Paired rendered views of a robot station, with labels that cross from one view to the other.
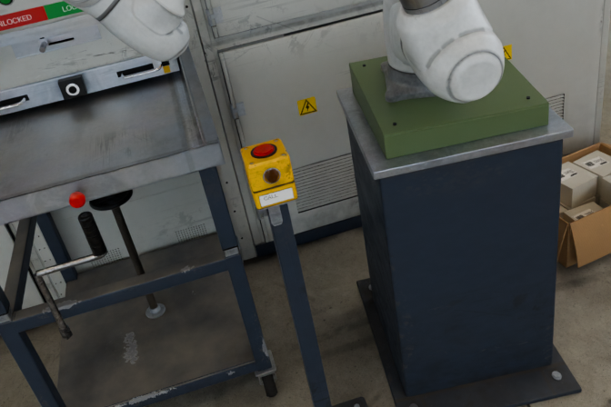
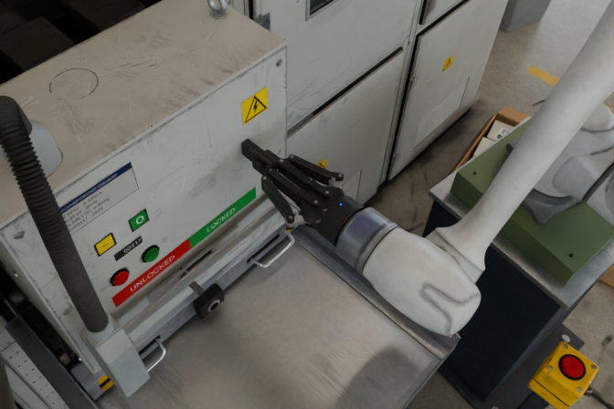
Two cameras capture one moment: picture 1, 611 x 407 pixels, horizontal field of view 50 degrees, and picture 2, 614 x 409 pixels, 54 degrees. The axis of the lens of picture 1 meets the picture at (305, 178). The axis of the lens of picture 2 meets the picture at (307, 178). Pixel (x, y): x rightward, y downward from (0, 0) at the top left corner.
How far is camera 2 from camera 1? 1.39 m
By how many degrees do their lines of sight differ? 35
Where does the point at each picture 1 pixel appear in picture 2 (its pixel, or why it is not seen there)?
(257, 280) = not seen: hidden behind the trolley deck
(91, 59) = (223, 261)
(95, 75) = (227, 276)
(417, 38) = not seen: outside the picture
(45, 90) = (178, 319)
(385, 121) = (560, 253)
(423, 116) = (583, 238)
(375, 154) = (549, 281)
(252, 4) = (298, 99)
